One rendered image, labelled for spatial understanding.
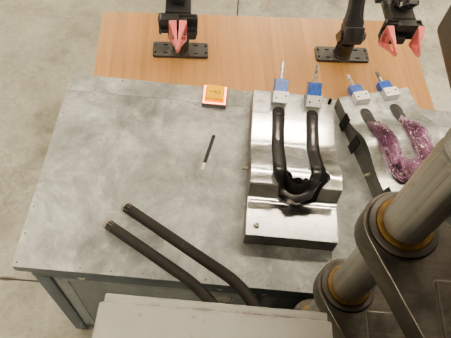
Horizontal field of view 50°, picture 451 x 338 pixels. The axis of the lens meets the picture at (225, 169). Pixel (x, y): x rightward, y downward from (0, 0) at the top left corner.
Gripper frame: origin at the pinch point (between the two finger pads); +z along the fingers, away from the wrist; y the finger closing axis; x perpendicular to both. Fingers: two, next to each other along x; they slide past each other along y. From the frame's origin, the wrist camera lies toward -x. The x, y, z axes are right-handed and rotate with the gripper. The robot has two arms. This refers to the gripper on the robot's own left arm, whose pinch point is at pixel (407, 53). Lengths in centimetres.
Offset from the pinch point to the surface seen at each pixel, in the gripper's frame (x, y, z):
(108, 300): -28, -68, 72
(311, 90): 26.5, -18.3, -8.7
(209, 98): 36, -50, -13
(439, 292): -35, -27, 74
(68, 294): 70, -96, 42
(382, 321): -10, -25, 71
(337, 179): 26.0, -15.2, 23.7
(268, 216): 33, -34, 32
